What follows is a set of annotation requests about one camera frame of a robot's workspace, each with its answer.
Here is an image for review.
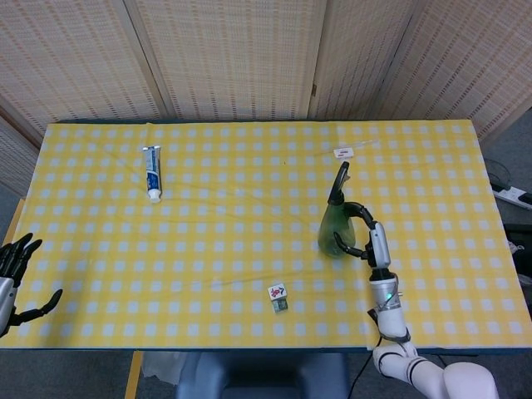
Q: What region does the yellow white checked tablecloth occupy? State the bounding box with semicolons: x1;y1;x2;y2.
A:
0;120;532;351

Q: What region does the woven folding screen panel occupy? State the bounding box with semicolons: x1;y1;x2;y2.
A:
123;0;329;122
308;0;419;121
0;108;43;197
376;0;532;140
0;0;170;138

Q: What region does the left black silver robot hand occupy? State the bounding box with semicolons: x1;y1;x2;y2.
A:
0;232;64;338

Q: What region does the blue white toothpaste tube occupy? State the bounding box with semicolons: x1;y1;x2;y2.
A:
142;145;164;204

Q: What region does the black floor cable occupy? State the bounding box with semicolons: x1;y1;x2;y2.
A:
484;159;515;189

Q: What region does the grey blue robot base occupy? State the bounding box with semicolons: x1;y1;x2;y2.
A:
174;352;351;399

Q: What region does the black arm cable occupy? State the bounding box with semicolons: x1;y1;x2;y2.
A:
355;308;386;386

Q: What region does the yellow wooden table leg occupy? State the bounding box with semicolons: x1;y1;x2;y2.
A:
123;351;144;399

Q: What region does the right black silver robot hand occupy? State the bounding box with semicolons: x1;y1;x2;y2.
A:
333;201;392;271

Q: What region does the green spray bottle black trigger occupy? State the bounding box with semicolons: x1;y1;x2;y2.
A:
318;160;357;259

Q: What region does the white power strip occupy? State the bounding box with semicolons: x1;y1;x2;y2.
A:
491;185;532;209

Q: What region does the black floor object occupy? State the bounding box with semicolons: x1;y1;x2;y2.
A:
503;223;532;253

